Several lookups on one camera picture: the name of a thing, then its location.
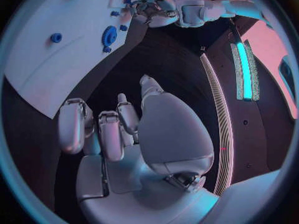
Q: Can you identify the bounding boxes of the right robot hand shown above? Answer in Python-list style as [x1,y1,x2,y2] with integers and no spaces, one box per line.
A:
[57,74,220,224]

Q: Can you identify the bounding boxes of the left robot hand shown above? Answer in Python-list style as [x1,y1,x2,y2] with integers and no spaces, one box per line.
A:
[127,0,182,28]

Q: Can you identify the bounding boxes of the white task board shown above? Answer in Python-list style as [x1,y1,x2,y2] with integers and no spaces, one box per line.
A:
[3,0,147,119]

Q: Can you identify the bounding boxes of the blue gear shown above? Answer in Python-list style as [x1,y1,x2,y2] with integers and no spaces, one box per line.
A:
[101,25,118,46]

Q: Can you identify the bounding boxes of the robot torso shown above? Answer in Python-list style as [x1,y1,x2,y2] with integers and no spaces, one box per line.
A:
[198,16,297,197]

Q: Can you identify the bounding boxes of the glowing light bar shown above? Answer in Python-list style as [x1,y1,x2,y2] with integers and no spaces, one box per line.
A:
[229,38,261,103]

